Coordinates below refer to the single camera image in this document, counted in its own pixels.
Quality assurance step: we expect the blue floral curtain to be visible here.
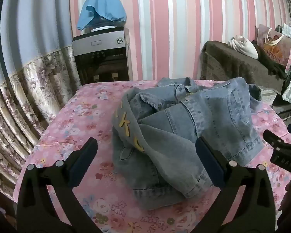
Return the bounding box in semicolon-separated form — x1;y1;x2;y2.
0;0;81;201

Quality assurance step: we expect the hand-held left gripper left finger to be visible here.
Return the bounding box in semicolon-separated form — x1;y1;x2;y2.
16;137;100;233

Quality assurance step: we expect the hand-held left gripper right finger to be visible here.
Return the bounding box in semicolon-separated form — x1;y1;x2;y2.
195;137;276;233

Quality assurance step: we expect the water bottle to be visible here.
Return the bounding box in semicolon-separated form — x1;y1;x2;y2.
90;17;118;32

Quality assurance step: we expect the blue denim jacket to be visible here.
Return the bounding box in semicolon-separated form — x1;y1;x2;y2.
112;77;266;210

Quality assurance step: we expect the white cloth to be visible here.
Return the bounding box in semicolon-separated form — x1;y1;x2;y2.
228;35;259;59

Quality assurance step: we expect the printed paper shopping bag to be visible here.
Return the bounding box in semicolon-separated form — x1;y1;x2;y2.
256;24;291;66

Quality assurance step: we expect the blue cloth cover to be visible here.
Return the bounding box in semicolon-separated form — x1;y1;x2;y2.
77;0;127;30

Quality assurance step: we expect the silver black water dispenser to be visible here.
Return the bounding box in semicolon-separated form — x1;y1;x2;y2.
72;27;133;86

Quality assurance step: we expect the pink floral sheet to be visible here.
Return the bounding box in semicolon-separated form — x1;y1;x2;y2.
13;79;291;233

